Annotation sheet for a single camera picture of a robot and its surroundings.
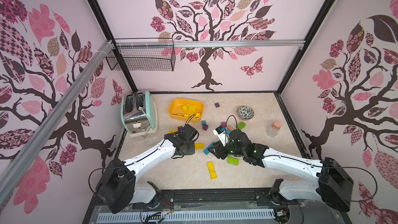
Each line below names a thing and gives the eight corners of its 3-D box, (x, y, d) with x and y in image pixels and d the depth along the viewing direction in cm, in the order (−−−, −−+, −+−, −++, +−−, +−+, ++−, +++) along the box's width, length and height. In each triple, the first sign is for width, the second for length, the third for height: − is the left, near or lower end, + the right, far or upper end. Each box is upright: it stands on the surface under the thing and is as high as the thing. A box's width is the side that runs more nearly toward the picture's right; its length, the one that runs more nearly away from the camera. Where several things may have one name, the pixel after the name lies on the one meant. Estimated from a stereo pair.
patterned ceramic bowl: (237, 120, 106) (238, 116, 103) (235, 109, 112) (236, 106, 109) (253, 120, 106) (255, 116, 103) (251, 109, 112) (252, 106, 109)
